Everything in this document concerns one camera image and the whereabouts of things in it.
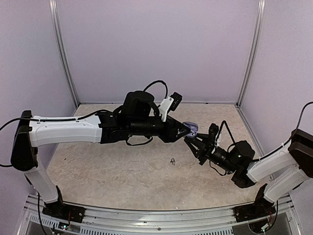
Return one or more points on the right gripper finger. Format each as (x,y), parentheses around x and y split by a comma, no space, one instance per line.
(203,137)
(195,145)

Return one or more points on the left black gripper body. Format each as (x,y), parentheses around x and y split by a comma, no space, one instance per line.
(167,135)

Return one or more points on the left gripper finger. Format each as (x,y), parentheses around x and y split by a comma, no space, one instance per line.
(180,133)
(177,124)

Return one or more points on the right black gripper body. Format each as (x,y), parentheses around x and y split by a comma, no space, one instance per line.
(208,149)

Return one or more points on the grey oval earbud case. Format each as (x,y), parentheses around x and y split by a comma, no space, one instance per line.
(193,129)

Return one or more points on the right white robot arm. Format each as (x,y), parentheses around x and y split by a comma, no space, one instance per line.
(295,157)

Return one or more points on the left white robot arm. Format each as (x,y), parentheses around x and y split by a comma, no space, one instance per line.
(137,116)

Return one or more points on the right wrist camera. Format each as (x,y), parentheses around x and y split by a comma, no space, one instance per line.
(213,132)

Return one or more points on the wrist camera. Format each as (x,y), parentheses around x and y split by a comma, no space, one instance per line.
(168,104)
(213,132)

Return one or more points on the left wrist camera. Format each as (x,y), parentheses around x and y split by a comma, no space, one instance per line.
(168,104)

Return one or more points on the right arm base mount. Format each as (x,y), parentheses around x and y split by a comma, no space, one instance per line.
(259,208)

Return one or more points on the front aluminium rail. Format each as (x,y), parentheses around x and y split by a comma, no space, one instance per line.
(107,221)

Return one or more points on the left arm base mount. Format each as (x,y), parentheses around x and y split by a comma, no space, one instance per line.
(61,210)

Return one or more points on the right aluminium frame post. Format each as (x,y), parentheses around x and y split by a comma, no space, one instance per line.
(252,52)

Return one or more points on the aluminium frame post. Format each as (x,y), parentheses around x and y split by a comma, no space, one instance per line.
(62,52)
(252,52)

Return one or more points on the left aluminium frame post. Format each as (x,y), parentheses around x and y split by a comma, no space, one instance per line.
(62,52)

